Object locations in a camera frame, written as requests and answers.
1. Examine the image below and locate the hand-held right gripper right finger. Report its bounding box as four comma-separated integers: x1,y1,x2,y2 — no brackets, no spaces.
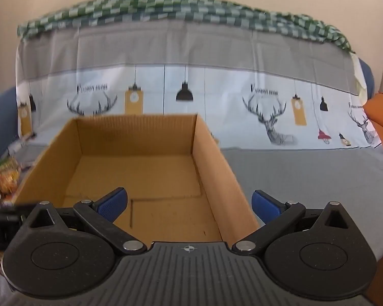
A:
231,189,360,256

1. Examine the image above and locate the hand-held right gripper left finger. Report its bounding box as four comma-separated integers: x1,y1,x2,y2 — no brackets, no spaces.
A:
22,187,147,256

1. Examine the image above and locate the cardboard box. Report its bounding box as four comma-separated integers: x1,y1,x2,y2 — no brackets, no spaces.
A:
14,113,269,243

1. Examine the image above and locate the round puffed rice cake packet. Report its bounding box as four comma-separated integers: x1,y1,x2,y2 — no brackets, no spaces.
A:
0,159,21,174

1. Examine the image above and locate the clear bag of orange snacks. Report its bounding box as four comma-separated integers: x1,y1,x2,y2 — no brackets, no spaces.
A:
0,170,21,199

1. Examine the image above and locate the blue sofa armrest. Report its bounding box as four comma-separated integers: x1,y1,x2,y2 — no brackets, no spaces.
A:
0,59,376,170

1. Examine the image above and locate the deer print cushion cover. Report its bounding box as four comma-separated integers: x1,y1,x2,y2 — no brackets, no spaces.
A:
0,22,383,306

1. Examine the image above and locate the orange cushion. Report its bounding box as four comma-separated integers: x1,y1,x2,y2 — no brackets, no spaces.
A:
362,92,383,166

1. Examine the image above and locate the green checkered cloth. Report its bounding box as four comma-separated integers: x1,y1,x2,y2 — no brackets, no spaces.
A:
17,0,355,53

